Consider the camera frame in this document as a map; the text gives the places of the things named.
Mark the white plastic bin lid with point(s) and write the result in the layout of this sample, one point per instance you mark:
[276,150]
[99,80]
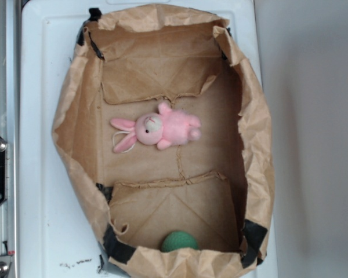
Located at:
[55,237]

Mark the brown paper-lined cardboard box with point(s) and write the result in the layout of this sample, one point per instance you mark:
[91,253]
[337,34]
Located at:
[219,189]

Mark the pink plush bunny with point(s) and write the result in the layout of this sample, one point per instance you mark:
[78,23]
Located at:
[168,127]

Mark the aluminium frame rail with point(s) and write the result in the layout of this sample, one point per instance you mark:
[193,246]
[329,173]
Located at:
[10,33]

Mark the green ball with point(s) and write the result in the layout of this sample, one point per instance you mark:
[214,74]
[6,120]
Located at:
[177,240]

